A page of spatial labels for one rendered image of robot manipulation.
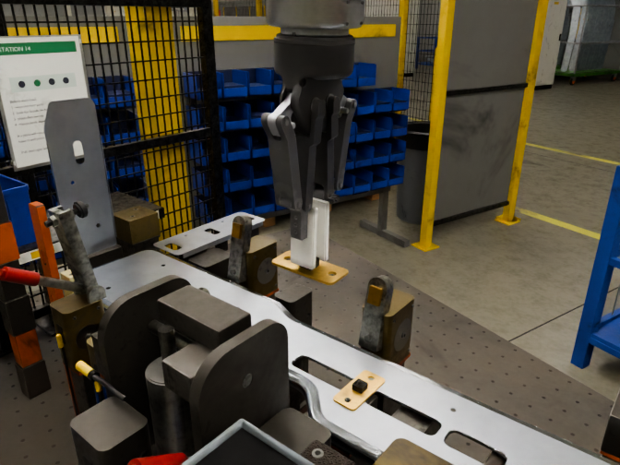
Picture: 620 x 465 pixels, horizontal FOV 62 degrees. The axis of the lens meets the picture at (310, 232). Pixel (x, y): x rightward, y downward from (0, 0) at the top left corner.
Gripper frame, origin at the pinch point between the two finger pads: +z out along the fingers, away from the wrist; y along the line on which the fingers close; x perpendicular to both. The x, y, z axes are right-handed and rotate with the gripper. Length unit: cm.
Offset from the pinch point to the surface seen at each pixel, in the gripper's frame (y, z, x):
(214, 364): -14.1, 9.2, 0.9
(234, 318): -7.4, 9.0, 4.6
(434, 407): 13.2, 27.5, -12.2
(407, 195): 308, 112, 126
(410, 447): -2.8, 19.2, -15.4
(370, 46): 254, 2, 137
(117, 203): 34, 28, 88
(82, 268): -2.4, 18.0, 43.8
